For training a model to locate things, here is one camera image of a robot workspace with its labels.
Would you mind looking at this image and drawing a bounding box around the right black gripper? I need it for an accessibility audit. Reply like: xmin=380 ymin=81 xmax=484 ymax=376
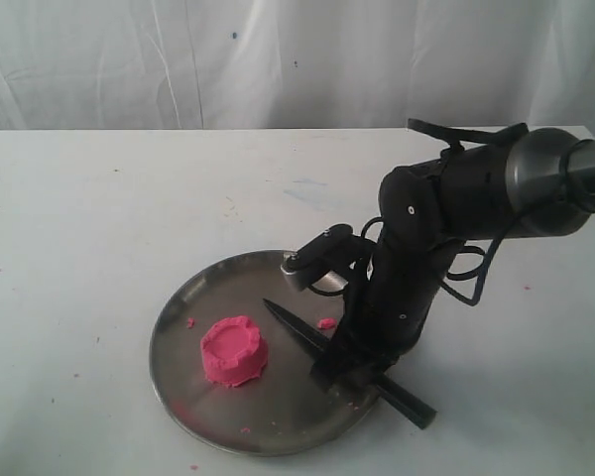
xmin=308 ymin=232 xmax=456 ymax=396

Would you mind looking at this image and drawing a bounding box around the black kitchen knife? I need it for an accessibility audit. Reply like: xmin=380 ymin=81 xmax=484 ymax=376
xmin=263 ymin=298 xmax=437 ymax=429

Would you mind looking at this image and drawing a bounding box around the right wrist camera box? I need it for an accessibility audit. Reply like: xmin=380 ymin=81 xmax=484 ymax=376
xmin=281 ymin=224 xmax=353 ymax=292

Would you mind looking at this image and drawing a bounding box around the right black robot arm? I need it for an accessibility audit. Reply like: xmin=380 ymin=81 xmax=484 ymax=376
xmin=311 ymin=124 xmax=595 ymax=386

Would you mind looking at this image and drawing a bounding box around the round stainless steel plate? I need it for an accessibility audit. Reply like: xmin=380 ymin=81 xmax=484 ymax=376
xmin=150 ymin=250 xmax=379 ymax=456

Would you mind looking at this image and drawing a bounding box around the white backdrop curtain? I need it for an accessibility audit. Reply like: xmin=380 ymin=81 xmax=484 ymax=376
xmin=0 ymin=1 xmax=595 ymax=134

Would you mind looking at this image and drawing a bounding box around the pink dough lump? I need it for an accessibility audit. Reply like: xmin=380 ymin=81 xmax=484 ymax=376
xmin=317 ymin=318 xmax=337 ymax=330
xmin=200 ymin=315 xmax=269 ymax=388

